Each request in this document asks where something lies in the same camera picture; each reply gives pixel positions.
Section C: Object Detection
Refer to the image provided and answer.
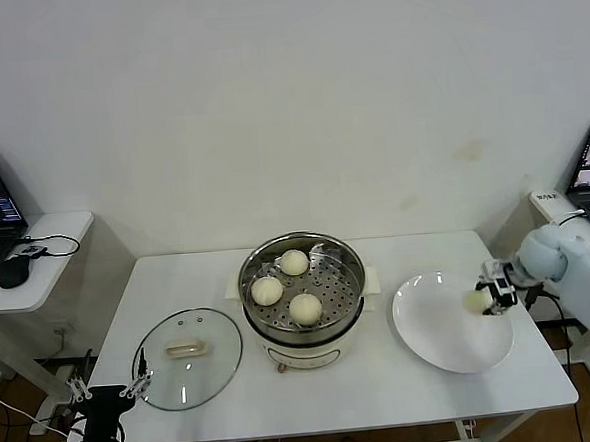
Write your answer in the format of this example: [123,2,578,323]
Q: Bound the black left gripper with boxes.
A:
[62,344,157,442]

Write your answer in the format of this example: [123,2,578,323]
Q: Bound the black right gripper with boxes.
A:
[473,276,520,320]

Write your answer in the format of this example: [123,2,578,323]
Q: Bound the white steamed baozi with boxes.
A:
[461,288,493,316]
[287,291,325,327]
[249,275,285,307]
[279,248,310,277]

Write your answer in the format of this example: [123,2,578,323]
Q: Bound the round glass pot lid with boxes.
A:
[127,304,248,415]

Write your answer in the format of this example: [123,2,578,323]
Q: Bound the stainless steel steamer basket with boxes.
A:
[221,227,385,339]

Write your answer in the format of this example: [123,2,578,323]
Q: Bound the round white plate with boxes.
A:
[389,266,517,379]

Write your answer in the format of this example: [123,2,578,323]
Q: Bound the white side table with mouse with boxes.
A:
[0,209,107,415]

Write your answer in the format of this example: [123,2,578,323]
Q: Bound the black computer mouse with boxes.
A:
[0,255,33,290]

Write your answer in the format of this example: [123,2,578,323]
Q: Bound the small black usb dongle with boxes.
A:
[18,242,48,260]

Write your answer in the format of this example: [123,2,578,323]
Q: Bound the cream electric cooking pot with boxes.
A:
[242,295,380,376]

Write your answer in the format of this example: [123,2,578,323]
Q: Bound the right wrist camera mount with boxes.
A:
[480,259,518,285]

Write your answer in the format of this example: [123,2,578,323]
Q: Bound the black cable with adapter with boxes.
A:
[518,211,590,442]

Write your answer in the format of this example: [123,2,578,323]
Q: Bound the white floor cable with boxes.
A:
[0,383,69,442]

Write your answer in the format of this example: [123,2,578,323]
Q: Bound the white hanging cable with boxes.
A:
[548,206,588,225]

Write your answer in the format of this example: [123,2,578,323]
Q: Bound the black looped laptop cable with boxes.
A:
[17,231,82,260]

